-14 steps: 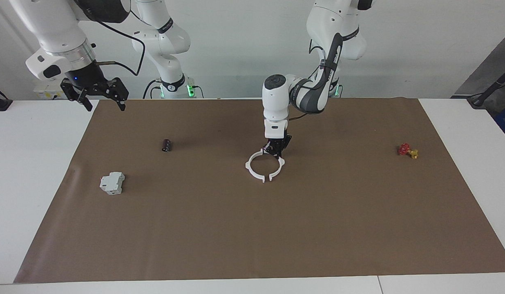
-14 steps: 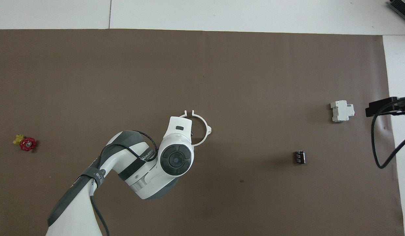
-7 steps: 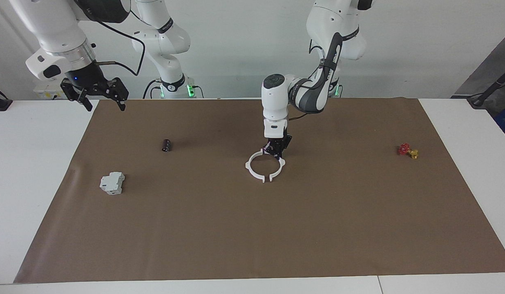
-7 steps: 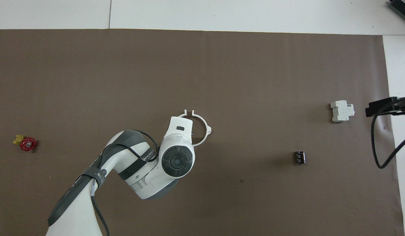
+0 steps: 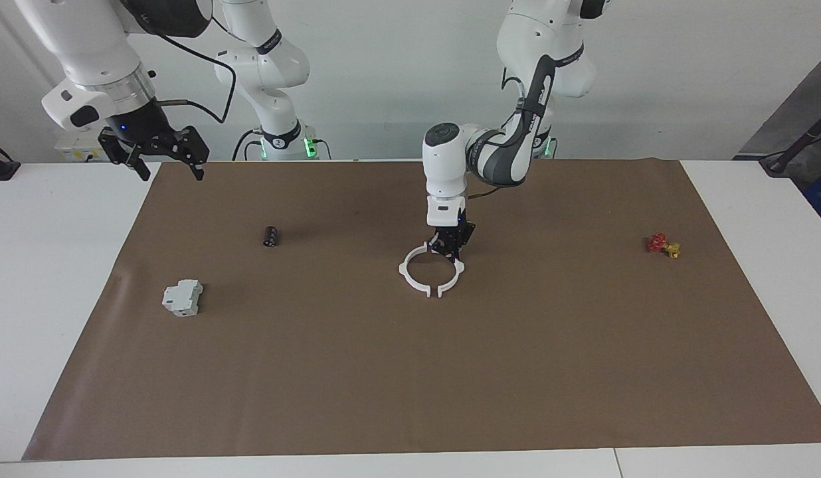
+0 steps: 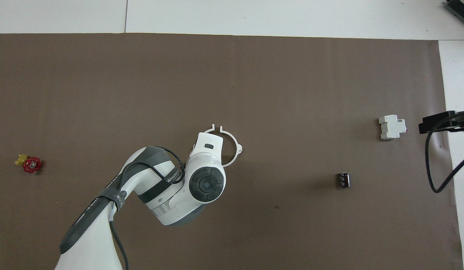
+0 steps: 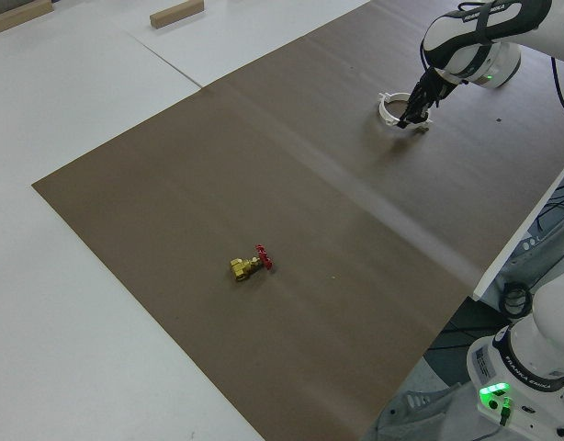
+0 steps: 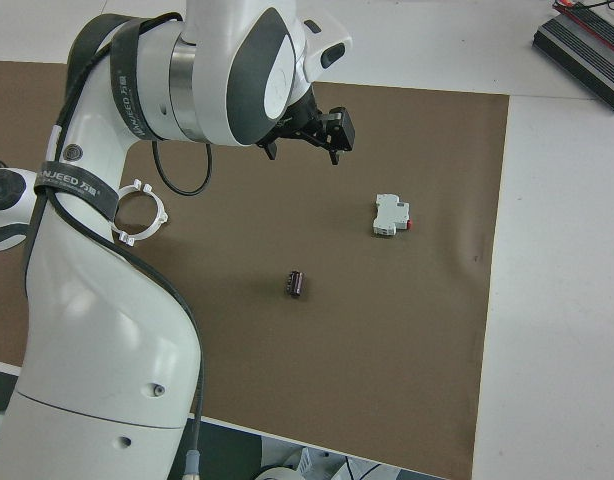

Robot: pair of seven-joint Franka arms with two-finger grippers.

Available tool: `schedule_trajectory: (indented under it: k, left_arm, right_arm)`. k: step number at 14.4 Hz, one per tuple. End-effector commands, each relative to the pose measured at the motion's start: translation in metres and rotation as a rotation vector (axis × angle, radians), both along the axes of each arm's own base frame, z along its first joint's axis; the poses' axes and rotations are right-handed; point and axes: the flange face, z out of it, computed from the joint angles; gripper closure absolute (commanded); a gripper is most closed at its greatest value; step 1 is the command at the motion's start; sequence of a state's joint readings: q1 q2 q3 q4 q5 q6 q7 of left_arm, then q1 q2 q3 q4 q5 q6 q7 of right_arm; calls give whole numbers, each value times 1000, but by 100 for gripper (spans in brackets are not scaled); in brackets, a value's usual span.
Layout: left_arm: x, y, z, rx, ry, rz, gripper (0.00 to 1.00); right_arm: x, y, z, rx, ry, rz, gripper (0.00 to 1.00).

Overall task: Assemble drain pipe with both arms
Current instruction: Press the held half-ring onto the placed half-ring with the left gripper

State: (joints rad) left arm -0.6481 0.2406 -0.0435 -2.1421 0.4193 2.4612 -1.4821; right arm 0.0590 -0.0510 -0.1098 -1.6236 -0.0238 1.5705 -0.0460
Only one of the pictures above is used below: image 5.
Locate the brown paper mat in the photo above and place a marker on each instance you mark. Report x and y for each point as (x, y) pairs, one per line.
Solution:
(410, 372)

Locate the red and yellow valve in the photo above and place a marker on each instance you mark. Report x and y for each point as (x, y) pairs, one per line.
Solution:
(659, 243)

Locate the black stand leg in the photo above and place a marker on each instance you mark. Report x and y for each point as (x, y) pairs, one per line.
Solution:
(792, 149)

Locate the grey circuit breaker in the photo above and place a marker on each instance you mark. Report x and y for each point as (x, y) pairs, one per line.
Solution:
(182, 297)

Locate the white power socket box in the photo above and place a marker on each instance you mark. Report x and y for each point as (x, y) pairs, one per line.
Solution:
(72, 149)

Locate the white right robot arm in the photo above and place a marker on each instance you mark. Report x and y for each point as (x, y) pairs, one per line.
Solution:
(98, 40)

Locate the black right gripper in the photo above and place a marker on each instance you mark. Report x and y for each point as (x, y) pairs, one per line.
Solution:
(145, 126)

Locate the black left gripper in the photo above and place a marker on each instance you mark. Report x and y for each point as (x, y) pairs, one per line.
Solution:
(454, 234)

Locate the black cylindrical capacitor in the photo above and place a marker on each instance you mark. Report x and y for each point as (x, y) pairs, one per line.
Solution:
(271, 236)

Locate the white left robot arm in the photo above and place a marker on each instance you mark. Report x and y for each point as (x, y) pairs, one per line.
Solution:
(510, 153)

